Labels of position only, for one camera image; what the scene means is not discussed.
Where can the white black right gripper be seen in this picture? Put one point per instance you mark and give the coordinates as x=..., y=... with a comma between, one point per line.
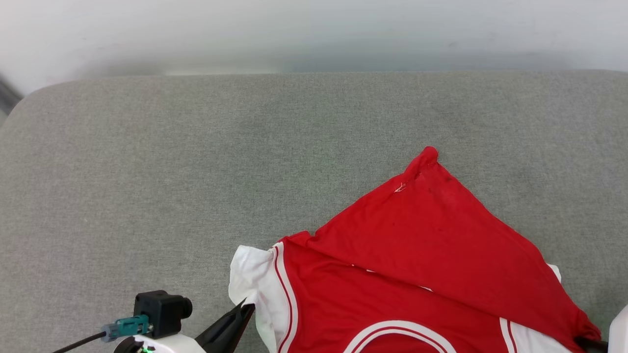
x=620, y=333

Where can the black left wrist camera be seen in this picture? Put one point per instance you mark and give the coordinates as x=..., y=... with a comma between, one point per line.
x=159, y=309

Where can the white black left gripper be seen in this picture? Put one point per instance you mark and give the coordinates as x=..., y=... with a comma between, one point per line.
x=171, y=346

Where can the grey fabric sofa cushion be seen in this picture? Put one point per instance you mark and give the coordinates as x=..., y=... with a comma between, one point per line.
x=196, y=171

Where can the red and white basketball jersey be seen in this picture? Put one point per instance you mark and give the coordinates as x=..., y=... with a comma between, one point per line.
x=422, y=255

